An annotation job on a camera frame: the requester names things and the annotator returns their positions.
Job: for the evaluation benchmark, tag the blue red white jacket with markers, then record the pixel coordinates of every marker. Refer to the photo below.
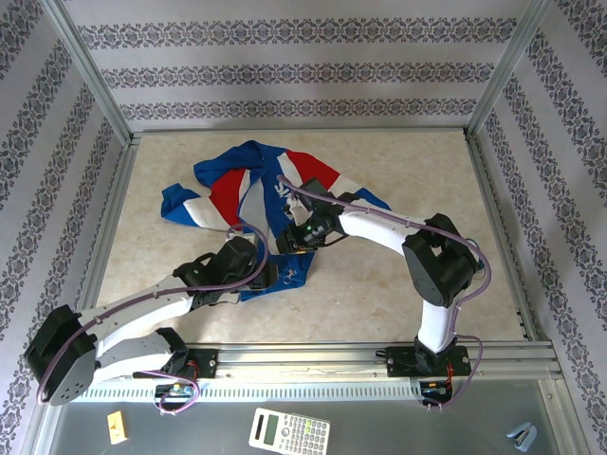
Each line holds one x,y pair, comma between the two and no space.
227,194

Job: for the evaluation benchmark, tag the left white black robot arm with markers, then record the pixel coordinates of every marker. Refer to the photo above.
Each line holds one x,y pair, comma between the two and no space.
137,308

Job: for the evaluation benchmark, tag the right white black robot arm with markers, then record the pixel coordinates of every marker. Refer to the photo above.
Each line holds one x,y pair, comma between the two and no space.
374,227

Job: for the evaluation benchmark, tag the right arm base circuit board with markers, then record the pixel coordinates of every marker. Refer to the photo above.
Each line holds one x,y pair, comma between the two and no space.
435,388

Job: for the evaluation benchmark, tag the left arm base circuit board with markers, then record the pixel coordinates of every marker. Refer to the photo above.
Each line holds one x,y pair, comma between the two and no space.
176,389

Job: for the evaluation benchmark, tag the white scientific calculator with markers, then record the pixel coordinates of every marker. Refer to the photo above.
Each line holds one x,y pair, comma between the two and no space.
289,430

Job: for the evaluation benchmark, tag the small yellow block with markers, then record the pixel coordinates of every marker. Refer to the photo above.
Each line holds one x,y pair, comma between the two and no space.
117,427

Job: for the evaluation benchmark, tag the blue grey stapler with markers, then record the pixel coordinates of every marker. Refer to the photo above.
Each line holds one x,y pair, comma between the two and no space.
521,436

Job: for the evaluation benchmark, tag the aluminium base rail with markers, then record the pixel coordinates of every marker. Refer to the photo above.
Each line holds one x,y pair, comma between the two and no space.
303,360

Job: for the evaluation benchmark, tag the aluminium table side rail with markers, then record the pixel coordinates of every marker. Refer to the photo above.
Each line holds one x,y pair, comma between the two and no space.
111,227
500,227

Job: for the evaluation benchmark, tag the aluminium frame post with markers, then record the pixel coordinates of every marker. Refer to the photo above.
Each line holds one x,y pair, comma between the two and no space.
90,71
507,71

